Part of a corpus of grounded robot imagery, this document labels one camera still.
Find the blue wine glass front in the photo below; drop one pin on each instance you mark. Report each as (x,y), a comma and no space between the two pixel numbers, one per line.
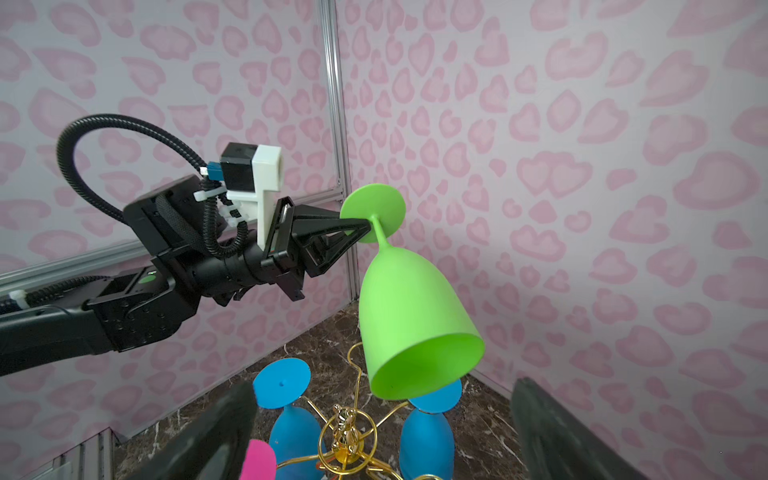
(278,386)

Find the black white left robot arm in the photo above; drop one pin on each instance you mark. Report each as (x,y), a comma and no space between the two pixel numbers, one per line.
(92,315)

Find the blue wine glass rear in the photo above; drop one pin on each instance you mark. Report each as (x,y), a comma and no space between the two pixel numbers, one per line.
(427,445)

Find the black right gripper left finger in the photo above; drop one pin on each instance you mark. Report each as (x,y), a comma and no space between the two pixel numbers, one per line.
(213,446)

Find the aluminium frame corner post left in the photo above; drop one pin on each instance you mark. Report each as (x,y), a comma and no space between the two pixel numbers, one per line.
(328,22)

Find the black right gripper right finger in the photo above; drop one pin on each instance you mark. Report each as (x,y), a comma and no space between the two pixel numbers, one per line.
(556,445)

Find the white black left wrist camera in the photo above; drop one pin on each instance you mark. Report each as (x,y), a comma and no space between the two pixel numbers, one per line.
(252,177)

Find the green wine glass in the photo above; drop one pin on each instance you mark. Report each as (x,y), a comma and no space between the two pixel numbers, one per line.
(416,334)

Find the pink wine glass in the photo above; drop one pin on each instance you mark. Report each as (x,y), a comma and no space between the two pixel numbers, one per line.
(260,462)

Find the blue wine glass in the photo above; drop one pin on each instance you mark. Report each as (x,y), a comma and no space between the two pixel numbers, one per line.
(427,445)
(278,386)

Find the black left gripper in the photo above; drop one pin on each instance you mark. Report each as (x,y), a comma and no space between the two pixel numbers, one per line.
(306,239)

